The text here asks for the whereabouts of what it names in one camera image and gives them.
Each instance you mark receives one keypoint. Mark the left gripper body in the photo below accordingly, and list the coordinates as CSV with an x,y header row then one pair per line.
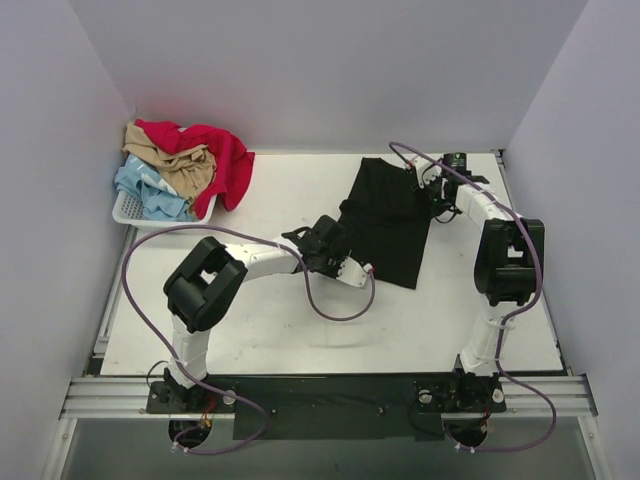
x,y
335,248

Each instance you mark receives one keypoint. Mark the black t shirt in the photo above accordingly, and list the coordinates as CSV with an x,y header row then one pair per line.
x,y
385,223

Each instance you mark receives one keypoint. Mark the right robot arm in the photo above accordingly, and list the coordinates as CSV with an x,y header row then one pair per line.
x,y
508,270

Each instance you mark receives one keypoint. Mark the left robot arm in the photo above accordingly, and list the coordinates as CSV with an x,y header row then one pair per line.
x,y
202,288

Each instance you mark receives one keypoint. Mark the red t shirt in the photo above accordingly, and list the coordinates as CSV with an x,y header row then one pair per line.
x,y
234,162

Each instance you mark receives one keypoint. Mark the tan t shirt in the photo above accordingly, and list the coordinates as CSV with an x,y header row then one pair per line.
x,y
188,172

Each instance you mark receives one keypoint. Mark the light blue t shirt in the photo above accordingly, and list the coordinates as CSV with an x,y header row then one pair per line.
x,y
159,200

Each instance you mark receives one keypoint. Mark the white plastic basket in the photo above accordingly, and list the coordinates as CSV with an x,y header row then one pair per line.
x,y
128,210

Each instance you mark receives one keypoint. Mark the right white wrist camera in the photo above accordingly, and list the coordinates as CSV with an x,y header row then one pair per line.
x,y
424,170

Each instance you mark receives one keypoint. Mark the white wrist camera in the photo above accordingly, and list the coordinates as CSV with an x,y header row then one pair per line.
x,y
424,170
353,273

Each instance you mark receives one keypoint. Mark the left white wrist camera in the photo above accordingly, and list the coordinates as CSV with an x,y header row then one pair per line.
x,y
353,273

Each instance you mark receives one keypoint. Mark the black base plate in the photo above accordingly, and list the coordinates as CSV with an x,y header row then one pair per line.
x,y
332,407

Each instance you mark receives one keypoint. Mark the aluminium frame rail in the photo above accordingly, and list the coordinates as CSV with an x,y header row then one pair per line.
x,y
126,398

